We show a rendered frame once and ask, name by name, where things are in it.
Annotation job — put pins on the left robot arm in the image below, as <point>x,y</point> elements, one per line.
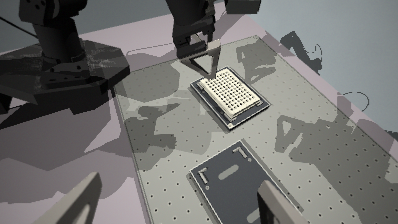
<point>64,61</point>

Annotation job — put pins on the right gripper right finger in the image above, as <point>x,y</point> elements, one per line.
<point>274,208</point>

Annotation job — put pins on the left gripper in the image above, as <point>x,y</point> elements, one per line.
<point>190,18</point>

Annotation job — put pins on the white well plate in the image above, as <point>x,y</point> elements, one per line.
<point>232,96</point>

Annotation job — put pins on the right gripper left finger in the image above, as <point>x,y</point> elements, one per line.
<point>78,206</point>

